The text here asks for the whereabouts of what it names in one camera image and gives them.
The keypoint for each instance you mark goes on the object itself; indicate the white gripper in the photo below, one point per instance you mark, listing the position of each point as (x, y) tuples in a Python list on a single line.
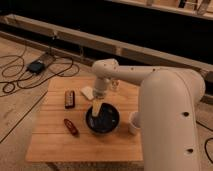
[(99, 91)]

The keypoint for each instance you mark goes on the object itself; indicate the red pepper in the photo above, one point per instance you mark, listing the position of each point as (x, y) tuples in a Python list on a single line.
[(71, 127)]

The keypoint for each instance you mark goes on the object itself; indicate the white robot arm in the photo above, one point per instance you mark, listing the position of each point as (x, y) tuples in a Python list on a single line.
[(166, 111)]

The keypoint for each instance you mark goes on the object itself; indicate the dark ceramic bowl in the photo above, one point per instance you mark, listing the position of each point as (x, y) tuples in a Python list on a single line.
[(106, 121)]

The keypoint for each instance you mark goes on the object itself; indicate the small clear glass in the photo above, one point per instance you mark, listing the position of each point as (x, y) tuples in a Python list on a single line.
[(114, 84)]

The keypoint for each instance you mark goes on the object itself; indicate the dark rectangular block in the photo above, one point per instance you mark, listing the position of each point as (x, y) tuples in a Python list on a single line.
[(70, 99)]

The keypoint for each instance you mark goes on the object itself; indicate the white cup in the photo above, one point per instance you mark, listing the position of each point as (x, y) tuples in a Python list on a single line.
[(134, 125)]

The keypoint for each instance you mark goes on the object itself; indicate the wooden table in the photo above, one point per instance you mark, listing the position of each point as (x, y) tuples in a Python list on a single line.
[(52, 141)]

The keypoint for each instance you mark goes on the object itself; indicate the long wooden beam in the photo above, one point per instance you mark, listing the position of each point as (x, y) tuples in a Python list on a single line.
[(107, 45)]

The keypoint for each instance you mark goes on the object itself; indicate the black power adapter box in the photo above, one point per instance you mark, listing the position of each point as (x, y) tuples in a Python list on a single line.
[(36, 67)]

